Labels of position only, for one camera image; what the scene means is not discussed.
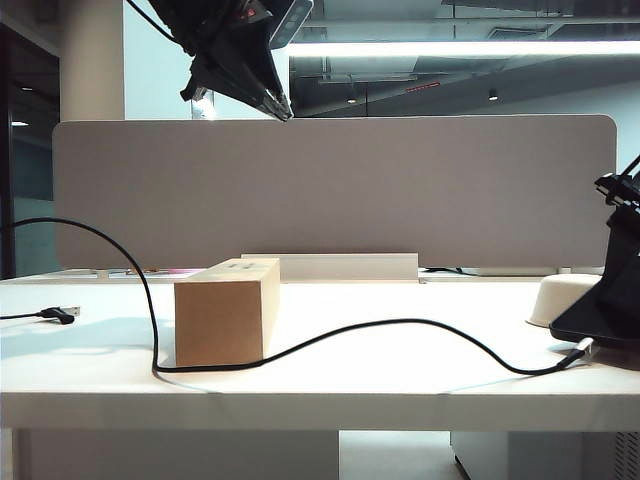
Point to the white padded phone stand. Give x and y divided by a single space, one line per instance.
555 300

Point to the framed wall notice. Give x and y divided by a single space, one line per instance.
205 111

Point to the black smartphone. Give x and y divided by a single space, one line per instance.
575 322

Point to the red LED sign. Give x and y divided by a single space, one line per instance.
422 88

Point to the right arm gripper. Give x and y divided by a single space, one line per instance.
620 192

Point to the black ceiling spot lamp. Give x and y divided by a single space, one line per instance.
493 94
351 96

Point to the brown cardboard box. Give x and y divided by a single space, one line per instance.
217 325

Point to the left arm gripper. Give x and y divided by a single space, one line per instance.
215 20

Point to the dark glass door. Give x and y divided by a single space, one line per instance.
35 150

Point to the grey fabric desk divider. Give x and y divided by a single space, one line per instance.
350 200

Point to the long ceiling light strip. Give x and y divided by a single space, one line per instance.
450 49

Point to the coloured papers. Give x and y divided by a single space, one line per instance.
170 272

